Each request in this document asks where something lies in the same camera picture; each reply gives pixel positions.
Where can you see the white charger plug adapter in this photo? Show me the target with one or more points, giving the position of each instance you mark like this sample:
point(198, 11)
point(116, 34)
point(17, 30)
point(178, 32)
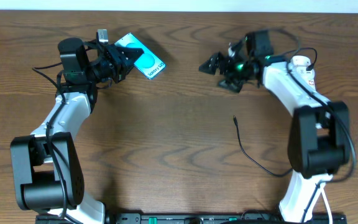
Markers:
point(303, 66)

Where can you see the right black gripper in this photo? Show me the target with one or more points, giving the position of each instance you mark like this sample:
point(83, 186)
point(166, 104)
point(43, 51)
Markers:
point(216, 58)

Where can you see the white power strip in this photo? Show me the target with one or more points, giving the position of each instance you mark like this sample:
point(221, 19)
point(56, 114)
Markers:
point(308, 77)

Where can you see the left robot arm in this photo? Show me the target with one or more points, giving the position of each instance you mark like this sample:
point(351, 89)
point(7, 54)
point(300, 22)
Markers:
point(48, 178)

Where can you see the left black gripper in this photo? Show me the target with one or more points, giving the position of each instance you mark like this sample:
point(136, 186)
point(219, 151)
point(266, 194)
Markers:
point(117, 64)

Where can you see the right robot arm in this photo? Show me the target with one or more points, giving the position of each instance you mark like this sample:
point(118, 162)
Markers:
point(319, 142)

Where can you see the smartphone with teal screen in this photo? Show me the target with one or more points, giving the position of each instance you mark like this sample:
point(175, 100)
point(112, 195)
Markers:
point(148, 63)

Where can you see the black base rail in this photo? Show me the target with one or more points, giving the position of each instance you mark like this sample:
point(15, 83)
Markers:
point(248, 217)

